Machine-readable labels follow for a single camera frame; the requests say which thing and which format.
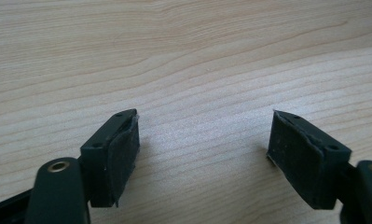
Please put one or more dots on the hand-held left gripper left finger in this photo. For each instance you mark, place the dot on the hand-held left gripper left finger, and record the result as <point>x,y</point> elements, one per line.
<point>106,161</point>

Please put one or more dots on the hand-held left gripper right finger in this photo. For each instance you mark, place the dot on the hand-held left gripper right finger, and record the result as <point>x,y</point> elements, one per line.
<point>301,161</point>

